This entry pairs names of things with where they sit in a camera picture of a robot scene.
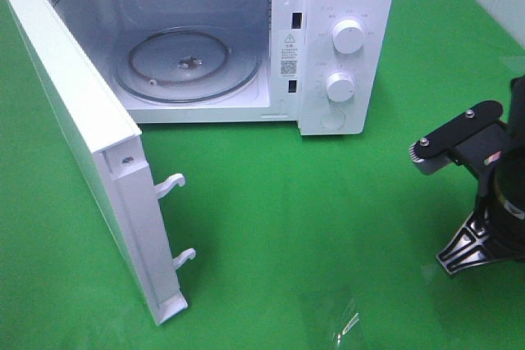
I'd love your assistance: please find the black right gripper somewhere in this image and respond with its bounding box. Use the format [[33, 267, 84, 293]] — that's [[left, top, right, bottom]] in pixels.
[[409, 100, 524, 275]]

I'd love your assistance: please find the round door release button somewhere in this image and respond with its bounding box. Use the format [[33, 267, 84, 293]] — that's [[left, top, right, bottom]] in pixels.
[[321, 111, 345, 130]]

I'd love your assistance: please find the white dial knob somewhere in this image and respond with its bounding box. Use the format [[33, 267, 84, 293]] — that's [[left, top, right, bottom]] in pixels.
[[331, 18, 365, 55], [326, 72, 355, 102]]

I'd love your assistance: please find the white microwave door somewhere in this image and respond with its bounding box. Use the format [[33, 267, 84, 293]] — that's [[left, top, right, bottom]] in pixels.
[[7, 0, 196, 325]]

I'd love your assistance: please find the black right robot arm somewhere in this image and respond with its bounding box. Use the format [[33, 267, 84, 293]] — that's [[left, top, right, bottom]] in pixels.
[[409, 77, 524, 275]]

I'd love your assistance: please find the white microwave oven body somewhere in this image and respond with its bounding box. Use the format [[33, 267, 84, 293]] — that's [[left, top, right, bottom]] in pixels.
[[48, 0, 392, 135]]

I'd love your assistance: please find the clear plastic film scrap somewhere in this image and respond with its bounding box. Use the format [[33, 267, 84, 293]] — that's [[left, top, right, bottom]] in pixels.
[[298, 284, 362, 345]]

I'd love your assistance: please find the glass microwave turntable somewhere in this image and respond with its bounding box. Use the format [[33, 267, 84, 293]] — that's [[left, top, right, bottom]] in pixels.
[[115, 25, 268, 104]]

